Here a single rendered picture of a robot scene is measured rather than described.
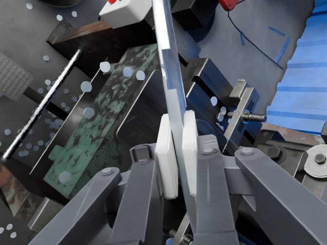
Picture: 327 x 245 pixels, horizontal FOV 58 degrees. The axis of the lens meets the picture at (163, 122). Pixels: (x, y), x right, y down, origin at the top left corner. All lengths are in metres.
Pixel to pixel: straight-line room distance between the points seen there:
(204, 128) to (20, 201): 0.37
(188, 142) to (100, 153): 0.47
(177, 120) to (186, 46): 0.57
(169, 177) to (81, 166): 0.48
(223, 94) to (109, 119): 0.29
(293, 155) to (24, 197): 0.47
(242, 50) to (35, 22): 1.27
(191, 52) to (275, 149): 0.36
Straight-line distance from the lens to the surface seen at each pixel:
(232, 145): 0.67
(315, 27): 2.65
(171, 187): 0.16
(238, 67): 1.97
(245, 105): 0.74
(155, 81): 0.51
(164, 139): 0.17
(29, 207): 0.62
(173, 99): 0.18
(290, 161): 0.50
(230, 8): 0.69
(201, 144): 0.17
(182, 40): 0.74
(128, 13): 0.70
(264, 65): 2.22
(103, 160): 0.62
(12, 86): 1.04
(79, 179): 0.61
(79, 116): 0.95
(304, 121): 2.09
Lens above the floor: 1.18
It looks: 50 degrees down
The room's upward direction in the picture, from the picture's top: 99 degrees clockwise
